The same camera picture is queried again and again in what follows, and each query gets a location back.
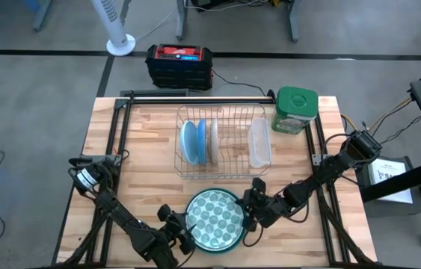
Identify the light blue plate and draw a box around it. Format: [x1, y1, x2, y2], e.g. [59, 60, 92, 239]
[179, 120, 200, 167]

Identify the white floor cable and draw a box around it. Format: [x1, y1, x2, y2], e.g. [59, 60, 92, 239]
[135, 10, 173, 42]

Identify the wire dish rack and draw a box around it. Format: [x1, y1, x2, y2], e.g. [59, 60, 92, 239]
[173, 103, 273, 180]

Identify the white tower fan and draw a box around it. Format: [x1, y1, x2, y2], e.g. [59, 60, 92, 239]
[90, 0, 137, 57]

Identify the clear plastic cutlery holder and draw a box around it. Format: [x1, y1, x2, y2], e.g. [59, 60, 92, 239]
[248, 118, 273, 169]

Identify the black power cable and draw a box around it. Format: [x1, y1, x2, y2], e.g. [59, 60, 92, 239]
[211, 69, 277, 99]

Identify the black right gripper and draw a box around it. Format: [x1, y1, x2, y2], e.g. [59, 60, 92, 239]
[236, 177, 289, 229]

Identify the teal patterned white plate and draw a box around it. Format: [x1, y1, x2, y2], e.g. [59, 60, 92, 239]
[186, 190, 245, 252]

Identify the beige plate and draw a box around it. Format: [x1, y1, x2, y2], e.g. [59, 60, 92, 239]
[209, 117, 220, 165]

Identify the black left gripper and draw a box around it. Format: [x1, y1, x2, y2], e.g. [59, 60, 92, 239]
[157, 203, 197, 256]

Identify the white printed paper box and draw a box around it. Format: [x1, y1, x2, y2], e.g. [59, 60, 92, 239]
[366, 158, 414, 205]

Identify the red black power station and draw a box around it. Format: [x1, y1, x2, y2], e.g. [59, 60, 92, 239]
[145, 43, 214, 91]

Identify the green Cascade detergent tub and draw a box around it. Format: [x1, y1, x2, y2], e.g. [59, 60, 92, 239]
[271, 86, 319, 135]

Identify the grey desk leg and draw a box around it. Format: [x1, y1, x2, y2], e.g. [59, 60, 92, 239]
[32, 0, 52, 33]
[288, 0, 301, 43]
[174, 0, 191, 41]

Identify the black table frame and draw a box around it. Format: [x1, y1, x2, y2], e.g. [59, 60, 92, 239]
[51, 89, 378, 269]

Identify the yellow black cable bundle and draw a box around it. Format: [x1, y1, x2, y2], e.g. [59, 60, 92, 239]
[339, 95, 421, 150]

